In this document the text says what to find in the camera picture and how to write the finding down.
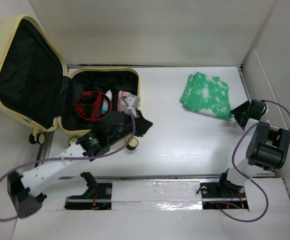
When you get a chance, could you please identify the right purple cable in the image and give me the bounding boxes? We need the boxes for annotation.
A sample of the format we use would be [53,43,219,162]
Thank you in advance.
[216,99,290,223]

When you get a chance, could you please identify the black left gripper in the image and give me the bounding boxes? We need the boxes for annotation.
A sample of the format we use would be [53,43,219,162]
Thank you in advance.
[109,107,152,146]

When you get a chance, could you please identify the green white tie-dye cloth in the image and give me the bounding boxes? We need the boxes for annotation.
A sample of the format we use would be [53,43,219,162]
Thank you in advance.
[179,72,232,120]

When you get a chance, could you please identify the pink cup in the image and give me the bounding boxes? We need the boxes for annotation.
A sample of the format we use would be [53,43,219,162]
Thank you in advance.
[117,90,132,112]

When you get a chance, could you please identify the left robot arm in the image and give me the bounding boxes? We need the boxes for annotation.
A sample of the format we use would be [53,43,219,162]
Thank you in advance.
[7,110,153,219]

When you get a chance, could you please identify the yellow hard-shell suitcase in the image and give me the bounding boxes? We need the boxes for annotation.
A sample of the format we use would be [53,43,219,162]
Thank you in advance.
[0,15,141,144]

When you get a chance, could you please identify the red black headphones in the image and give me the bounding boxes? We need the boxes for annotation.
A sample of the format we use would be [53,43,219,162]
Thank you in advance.
[72,91,113,123]

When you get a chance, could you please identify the white teal spray bottle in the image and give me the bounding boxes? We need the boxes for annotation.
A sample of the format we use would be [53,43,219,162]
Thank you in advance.
[101,90,113,115]

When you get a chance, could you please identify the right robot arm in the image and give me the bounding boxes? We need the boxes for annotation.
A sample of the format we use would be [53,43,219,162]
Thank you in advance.
[216,99,290,197]

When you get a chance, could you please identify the metal rail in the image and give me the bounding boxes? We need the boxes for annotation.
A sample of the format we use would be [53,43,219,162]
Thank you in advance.
[94,175,220,182]

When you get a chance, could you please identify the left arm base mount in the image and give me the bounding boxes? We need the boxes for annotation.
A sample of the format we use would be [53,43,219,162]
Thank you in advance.
[64,172,113,211]

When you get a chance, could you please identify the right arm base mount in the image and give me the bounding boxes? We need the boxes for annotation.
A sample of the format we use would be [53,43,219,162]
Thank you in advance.
[196,182,249,210]

